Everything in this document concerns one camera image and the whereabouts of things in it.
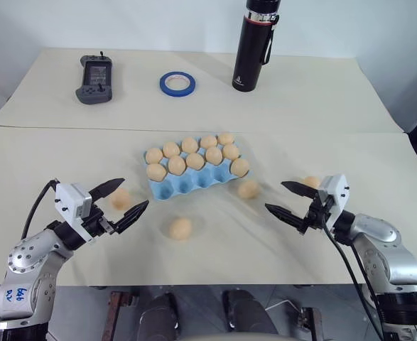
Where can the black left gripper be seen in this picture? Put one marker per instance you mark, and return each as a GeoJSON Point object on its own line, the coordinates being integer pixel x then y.
{"type": "Point", "coordinates": [95, 222]}

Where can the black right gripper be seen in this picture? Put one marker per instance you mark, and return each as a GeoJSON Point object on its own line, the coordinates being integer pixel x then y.
{"type": "Point", "coordinates": [318, 213]}

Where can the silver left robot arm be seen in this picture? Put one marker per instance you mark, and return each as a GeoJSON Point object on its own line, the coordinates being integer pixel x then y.
{"type": "Point", "coordinates": [27, 263]}

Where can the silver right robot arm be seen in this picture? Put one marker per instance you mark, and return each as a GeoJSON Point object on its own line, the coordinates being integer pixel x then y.
{"type": "Point", "coordinates": [389, 259]}

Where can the blue egg tray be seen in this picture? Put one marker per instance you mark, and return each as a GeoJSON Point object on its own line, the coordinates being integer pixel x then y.
{"type": "Point", "coordinates": [194, 183]}

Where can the beige egg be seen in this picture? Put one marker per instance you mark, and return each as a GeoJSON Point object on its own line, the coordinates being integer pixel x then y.
{"type": "Point", "coordinates": [208, 141]}
{"type": "Point", "coordinates": [311, 181]}
{"type": "Point", "coordinates": [226, 138]}
{"type": "Point", "coordinates": [176, 165]}
{"type": "Point", "coordinates": [119, 197]}
{"type": "Point", "coordinates": [156, 172]}
{"type": "Point", "coordinates": [214, 155]}
{"type": "Point", "coordinates": [180, 229]}
{"type": "Point", "coordinates": [248, 188]}
{"type": "Point", "coordinates": [189, 145]}
{"type": "Point", "coordinates": [230, 151]}
{"type": "Point", "coordinates": [171, 148]}
{"type": "Point", "coordinates": [240, 167]}
{"type": "Point", "coordinates": [154, 155]}
{"type": "Point", "coordinates": [195, 161]}

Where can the cream table cloth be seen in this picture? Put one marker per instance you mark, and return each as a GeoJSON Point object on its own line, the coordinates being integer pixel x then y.
{"type": "Point", "coordinates": [229, 255]}
{"type": "Point", "coordinates": [300, 106]}

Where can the dark rounded shape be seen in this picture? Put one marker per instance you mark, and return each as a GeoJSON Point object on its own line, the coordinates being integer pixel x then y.
{"type": "Point", "coordinates": [247, 312]}
{"type": "Point", "coordinates": [158, 316]}

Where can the blue tape roll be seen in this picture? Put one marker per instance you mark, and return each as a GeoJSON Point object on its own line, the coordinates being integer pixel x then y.
{"type": "Point", "coordinates": [163, 87]}

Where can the grey handheld remote controller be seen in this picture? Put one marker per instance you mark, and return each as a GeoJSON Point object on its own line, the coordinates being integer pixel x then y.
{"type": "Point", "coordinates": [94, 76]}

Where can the black thermos bottle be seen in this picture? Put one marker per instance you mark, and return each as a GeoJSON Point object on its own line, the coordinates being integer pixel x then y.
{"type": "Point", "coordinates": [250, 53]}

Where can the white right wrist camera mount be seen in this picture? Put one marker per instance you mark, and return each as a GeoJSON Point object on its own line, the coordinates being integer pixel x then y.
{"type": "Point", "coordinates": [336, 188]}

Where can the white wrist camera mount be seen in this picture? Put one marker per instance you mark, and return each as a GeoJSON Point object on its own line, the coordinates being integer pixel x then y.
{"type": "Point", "coordinates": [336, 188]}
{"type": "Point", "coordinates": [69, 200]}

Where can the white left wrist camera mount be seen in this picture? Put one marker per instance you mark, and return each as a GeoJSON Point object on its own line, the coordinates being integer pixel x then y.
{"type": "Point", "coordinates": [69, 200]}

